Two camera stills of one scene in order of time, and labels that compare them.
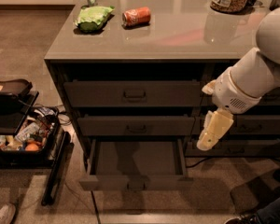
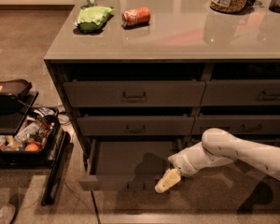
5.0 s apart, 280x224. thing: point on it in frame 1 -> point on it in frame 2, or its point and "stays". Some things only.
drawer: x=138 y=163 stays
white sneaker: x=5 y=215 stays
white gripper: x=231 y=94 -> x=184 y=165
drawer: x=252 y=124 stays
